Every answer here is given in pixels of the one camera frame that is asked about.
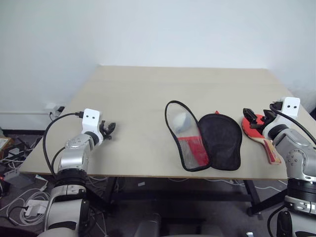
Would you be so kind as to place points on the black paddle case clear side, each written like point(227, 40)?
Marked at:
point(219, 143)

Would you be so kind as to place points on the white power strip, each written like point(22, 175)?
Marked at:
point(11, 171)

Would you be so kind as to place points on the white power adapter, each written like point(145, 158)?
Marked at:
point(34, 207)

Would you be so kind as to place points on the wooden box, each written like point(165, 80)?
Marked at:
point(4, 143)

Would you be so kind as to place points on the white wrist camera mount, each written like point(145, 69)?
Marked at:
point(90, 121)
point(291, 106)

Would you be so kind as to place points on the white wall outlet black plug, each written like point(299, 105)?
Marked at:
point(54, 109)

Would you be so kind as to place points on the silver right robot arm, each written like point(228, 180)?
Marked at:
point(293, 148)

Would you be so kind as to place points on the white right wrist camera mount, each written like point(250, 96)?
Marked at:
point(291, 106)

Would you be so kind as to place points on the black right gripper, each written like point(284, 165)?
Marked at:
point(268, 117)

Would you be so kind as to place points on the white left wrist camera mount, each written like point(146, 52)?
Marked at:
point(90, 121)

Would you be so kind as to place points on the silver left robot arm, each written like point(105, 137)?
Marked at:
point(71, 160)

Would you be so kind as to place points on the red table tennis paddle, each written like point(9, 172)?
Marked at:
point(271, 152)

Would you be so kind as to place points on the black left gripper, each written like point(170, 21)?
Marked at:
point(103, 132)

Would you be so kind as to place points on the black table frame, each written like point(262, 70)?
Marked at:
point(185, 196)

